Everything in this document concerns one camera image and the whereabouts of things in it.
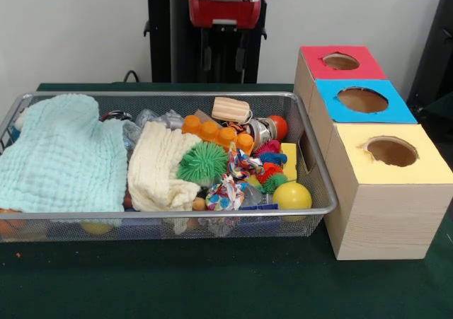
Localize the yellow ball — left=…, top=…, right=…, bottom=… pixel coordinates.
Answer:
left=272, top=182, right=313, bottom=223

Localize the multicolour rope knot toy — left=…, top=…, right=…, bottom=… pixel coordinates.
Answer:
left=226, top=144, right=265, bottom=177

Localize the silver metal cup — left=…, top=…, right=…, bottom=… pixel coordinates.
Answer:
left=249, top=117, right=277, bottom=145

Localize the polka dot cloth toy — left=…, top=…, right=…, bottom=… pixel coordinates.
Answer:
left=205, top=173, right=245, bottom=211

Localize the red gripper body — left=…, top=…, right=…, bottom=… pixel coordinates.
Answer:
left=187, top=0, right=262, bottom=30

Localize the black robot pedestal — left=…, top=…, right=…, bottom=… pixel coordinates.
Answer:
left=136, top=0, right=286, bottom=83

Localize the striped wooden block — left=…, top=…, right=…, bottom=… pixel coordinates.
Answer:
left=211, top=96, right=253, bottom=124

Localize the cream cloth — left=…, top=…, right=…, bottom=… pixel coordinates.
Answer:
left=127, top=120, right=202, bottom=212

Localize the wooden box with three holes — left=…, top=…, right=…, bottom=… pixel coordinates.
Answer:
left=293, top=45, right=453, bottom=262

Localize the dark green table cloth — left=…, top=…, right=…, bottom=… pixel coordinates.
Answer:
left=0, top=81, right=453, bottom=319

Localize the black chair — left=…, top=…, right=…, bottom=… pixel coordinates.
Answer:
left=406, top=0, right=453, bottom=122

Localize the yellow foam block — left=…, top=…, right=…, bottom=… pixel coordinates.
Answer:
left=280, top=142, right=298, bottom=182

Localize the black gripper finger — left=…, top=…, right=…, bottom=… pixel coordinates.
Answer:
left=234, top=28, right=247, bottom=73
left=202, top=28, right=214, bottom=73

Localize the black cable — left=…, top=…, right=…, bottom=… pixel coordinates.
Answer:
left=123, top=70, right=153, bottom=83

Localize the mint green cloth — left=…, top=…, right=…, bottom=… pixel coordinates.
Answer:
left=0, top=94, right=130, bottom=214

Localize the green spiky puffer toy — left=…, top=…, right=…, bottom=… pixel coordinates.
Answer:
left=176, top=141, right=229, bottom=185

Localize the clear mesh bin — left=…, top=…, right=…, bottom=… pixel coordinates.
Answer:
left=0, top=91, right=339, bottom=244

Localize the clear plastic bottle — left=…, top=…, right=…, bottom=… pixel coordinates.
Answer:
left=243, top=184, right=266, bottom=207

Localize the orange building block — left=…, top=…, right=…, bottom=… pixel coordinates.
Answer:
left=181, top=115, right=255, bottom=156

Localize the blue building block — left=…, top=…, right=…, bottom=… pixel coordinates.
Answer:
left=240, top=202, right=280, bottom=212

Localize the rainbow spiky caterpillar toy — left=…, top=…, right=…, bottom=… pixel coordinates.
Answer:
left=254, top=139, right=288, bottom=195

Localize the red ball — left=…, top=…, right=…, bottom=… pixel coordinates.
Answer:
left=268, top=115, right=289, bottom=143

